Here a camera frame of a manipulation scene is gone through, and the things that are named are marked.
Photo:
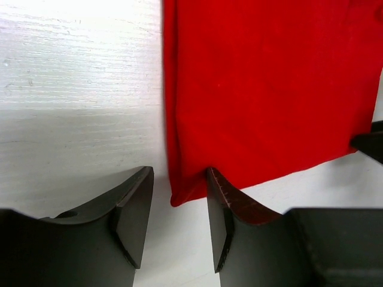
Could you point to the red t-shirt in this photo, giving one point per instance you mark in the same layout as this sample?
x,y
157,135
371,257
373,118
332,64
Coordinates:
x,y
263,89

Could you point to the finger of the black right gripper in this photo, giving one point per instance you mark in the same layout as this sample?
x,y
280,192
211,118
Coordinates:
x,y
370,143

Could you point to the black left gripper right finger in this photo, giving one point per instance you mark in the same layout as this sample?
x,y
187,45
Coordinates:
x,y
255,246

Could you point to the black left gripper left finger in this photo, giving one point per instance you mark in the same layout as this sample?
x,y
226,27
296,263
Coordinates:
x,y
99,243

